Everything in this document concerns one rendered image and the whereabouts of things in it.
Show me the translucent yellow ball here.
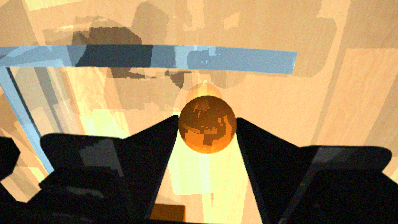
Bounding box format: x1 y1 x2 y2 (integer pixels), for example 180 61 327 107
186 83 222 104

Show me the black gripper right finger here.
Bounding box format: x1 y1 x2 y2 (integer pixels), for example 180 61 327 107
236 117 392 224

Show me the orange ball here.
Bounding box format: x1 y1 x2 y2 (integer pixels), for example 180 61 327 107
178 95 237 154

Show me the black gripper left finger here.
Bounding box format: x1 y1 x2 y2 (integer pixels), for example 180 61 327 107
39 115 179 219

